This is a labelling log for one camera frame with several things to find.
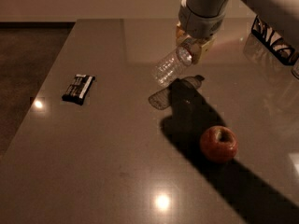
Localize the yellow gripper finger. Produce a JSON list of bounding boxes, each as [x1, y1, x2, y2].
[[176, 23, 190, 46], [192, 37, 215, 64]]

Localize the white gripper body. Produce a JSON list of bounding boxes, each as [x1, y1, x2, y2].
[[178, 0, 225, 39]]

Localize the clear plastic water bottle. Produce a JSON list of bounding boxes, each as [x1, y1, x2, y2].
[[152, 47, 192, 87]]

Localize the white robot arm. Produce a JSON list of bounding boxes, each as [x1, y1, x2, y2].
[[178, 0, 299, 65]]

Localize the red apple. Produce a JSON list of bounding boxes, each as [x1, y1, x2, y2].
[[200, 126, 238, 163]]

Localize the black snack bar wrapper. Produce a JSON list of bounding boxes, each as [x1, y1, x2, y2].
[[62, 74, 95, 105]]

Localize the black wire basket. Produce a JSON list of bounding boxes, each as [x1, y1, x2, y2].
[[251, 16, 299, 66]]

